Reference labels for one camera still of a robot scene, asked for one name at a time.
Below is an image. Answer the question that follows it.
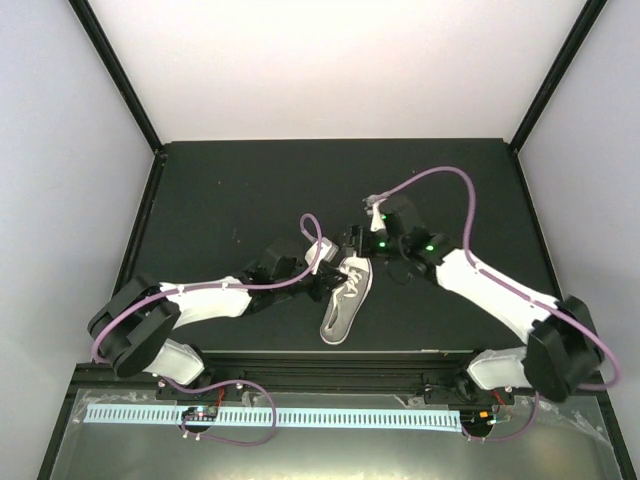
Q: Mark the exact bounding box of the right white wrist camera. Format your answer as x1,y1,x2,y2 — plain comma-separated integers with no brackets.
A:
363,194,388,233

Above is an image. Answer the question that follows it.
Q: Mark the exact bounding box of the small green circuit board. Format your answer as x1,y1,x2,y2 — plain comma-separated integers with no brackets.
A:
181,406,218,422

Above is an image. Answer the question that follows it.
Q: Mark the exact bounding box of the black frame post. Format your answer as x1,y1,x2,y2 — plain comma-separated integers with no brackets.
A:
68,0,163,154
509,0,608,154

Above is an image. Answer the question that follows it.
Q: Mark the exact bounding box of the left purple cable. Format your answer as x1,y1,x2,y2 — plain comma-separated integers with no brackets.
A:
91,213,323,364

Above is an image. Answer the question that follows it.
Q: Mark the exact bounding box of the right small circuit board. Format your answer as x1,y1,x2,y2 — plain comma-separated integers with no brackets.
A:
460,410,512,427

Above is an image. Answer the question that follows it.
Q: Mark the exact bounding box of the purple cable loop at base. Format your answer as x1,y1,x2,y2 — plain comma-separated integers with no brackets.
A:
178,377,279,446

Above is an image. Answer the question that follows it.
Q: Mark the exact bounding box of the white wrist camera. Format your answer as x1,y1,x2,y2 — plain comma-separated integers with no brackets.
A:
363,194,388,233
305,237,338,265

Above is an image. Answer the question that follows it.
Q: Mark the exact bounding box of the white shoelace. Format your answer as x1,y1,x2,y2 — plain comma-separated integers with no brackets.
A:
333,266,366,301

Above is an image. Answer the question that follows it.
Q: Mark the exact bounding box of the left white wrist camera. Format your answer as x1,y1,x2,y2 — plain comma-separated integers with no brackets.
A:
305,237,338,265

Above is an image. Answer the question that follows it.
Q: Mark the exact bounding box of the left black frame post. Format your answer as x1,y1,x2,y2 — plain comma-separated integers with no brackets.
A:
68,0,163,154

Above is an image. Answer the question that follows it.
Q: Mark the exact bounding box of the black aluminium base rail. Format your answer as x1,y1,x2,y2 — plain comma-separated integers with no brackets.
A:
186,352,480,404

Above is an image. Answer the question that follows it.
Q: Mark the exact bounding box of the light blue slotted cable duct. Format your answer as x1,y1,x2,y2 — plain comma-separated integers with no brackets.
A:
84,404,462,433

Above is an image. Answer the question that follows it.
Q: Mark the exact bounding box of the right black frame post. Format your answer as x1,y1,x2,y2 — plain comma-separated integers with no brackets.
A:
509,0,608,154

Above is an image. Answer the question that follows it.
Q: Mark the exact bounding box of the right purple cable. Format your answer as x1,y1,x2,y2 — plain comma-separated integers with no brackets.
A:
379,166,623,391

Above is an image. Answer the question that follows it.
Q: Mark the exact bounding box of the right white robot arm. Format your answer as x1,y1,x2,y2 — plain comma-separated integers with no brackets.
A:
339,195,604,403

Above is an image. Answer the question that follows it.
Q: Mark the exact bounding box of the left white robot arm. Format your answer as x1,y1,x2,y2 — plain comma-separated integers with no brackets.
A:
87,238,349,399

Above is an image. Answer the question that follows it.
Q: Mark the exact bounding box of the grey canvas sneaker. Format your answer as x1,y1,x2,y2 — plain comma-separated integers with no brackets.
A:
320,257,373,345

